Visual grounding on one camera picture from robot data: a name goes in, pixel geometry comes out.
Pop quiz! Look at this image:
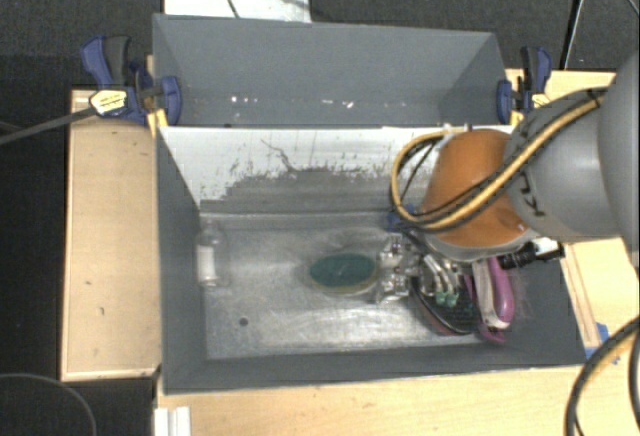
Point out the purple ring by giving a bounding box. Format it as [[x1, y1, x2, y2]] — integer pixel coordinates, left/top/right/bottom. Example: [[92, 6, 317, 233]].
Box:
[[467, 256, 517, 344]]

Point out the black oval thing pink rim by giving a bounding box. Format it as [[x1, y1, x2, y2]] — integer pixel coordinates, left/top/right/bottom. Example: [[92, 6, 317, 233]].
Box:
[[410, 276, 482, 338]]

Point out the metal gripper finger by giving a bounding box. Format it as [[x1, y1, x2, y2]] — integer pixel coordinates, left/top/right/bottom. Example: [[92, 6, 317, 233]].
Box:
[[373, 272, 417, 304], [382, 236, 419, 274]]

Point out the pale wood board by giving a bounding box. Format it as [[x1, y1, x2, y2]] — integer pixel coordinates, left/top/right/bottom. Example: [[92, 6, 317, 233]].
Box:
[[60, 87, 162, 383]]

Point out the dark green round sponge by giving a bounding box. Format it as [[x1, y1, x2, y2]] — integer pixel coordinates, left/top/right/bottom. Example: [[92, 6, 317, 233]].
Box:
[[307, 251, 379, 298]]

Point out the clear glass bottle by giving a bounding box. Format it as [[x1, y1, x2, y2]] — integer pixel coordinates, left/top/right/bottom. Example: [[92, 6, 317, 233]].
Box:
[[193, 218, 231, 289]]

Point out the grey metal bin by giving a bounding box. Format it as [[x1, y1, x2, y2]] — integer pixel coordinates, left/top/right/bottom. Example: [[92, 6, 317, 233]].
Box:
[[151, 12, 587, 395]]

